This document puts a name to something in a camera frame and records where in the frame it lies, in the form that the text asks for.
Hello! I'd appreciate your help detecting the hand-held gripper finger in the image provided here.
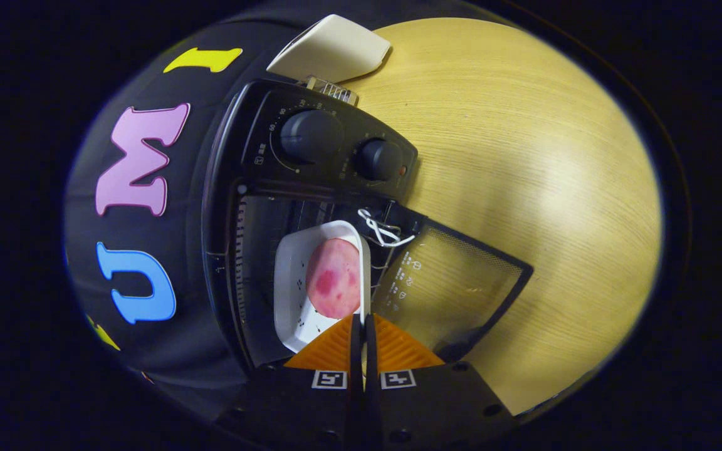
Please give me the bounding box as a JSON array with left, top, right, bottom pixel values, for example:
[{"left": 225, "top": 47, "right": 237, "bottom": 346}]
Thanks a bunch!
[
  {"left": 366, "top": 313, "right": 518, "bottom": 451},
  {"left": 218, "top": 313, "right": 365, "bottom": 451}
]

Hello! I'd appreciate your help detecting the pink meat slice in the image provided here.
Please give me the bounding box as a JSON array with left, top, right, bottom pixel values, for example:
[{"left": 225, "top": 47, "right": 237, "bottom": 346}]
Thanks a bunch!
[{"left": 305, "top": 237, "right": 362, "bottom": 320}]

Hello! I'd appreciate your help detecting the white rectangular plate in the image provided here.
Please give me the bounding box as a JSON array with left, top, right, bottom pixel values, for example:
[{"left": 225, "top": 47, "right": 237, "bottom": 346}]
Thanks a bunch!
[{"left": 273, "top": 220, "right": 372, "bottom": 353}]

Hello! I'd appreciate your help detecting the black toaster oven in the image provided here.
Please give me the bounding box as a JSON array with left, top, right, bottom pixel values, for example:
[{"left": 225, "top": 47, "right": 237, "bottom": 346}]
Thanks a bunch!
[{"left": 201, "top": 78, "right": 534, "bottom": 376}]

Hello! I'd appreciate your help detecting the cream white toaster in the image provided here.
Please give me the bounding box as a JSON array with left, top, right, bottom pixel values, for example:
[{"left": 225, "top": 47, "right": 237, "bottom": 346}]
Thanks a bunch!
[{"left": 266, "top": 14, "right": 392, "bottom": 84}]

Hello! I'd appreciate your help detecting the clear stick holder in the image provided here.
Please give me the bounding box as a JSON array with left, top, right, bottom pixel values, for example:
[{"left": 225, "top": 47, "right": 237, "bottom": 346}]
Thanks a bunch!
[{"left": 303, "top": 75, "right": 360, "bottom": 106}]

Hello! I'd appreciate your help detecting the white string tie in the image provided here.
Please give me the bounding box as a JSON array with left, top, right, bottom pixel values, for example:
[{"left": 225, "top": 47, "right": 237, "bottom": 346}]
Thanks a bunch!
[{"left": 358, "top": 209, "right": 416, "bottom": 247}]

